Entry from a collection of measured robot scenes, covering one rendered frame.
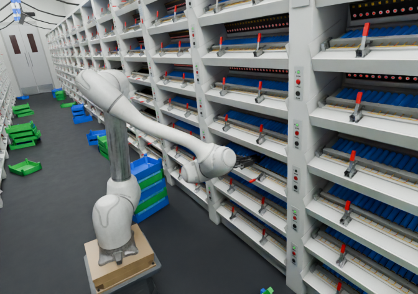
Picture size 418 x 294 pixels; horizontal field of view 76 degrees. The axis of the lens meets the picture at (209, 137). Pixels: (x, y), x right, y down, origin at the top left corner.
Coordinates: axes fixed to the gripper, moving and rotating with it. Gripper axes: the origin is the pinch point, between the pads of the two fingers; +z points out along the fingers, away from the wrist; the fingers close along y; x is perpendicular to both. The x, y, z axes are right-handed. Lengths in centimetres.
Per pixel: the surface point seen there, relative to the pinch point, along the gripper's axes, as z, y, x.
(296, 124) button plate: -10.2, -31.8, -25.9
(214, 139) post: -1.1, 33.4, -2.0
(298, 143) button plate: -8.8, -32.7, -18.2
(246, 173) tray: -3.3, 1.2, 8.2
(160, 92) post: -6, 103, -23
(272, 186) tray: -3.1, -17.1, 8.1
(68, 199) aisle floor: -75, 147, 72
